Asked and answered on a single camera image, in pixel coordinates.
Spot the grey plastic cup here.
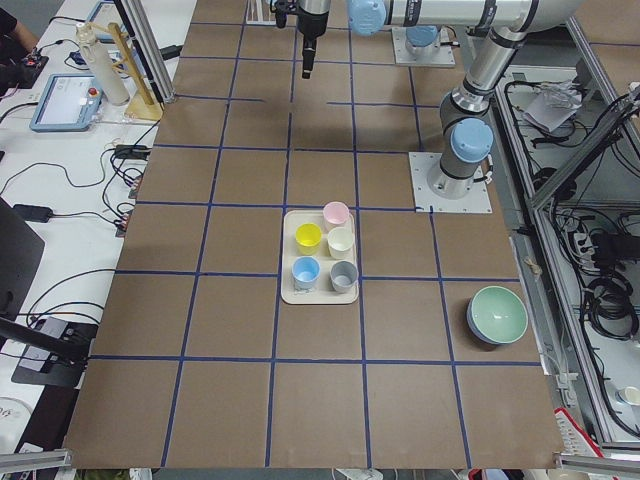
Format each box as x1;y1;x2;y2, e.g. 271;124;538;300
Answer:
330;260;358;293

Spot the yellow plastic cup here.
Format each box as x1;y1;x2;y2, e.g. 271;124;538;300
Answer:
295;223;322;256

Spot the crumpled white paper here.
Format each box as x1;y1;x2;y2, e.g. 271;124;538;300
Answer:
522;80;582;133

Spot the white thermos bottle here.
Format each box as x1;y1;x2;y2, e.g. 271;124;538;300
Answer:
76;23;130;106

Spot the black monitor stand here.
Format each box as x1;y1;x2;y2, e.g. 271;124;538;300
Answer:
0;197;91;391

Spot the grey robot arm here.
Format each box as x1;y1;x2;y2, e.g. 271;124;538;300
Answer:
346;1;581;200
405;25;440;56

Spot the cream plastic tray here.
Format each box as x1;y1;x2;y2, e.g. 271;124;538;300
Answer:
280;210;359;305

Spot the blue bowl underneath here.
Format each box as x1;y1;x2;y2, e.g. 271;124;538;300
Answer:
466;299;493;344

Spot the blue teach pendant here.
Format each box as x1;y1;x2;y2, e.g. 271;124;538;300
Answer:
29;74;103;132

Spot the black power adapter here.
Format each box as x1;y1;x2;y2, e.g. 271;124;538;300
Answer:
13;204;54;223

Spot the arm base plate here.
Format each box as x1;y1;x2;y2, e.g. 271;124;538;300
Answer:
391;27;456;68
408;152;492;214

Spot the wooden mug tree stand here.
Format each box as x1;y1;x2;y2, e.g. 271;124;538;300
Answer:
87;22;163;121

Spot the green bowl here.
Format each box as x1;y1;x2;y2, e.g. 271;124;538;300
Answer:
471;286;528;345

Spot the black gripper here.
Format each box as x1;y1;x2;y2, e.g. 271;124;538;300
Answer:
297;0;331;79

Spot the aluminium frame post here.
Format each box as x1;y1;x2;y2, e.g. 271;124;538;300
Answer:
114;0;176;104

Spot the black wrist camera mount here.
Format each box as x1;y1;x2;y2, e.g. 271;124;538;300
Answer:
269;0;298;29

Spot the cream green plastic cup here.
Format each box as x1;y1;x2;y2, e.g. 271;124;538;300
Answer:
327;227;355;259

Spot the pink plastic cup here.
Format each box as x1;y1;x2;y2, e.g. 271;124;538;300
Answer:
323;201;350;232

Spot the blue plastic cup on tray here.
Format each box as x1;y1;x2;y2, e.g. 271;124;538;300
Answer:
292;256;320;290

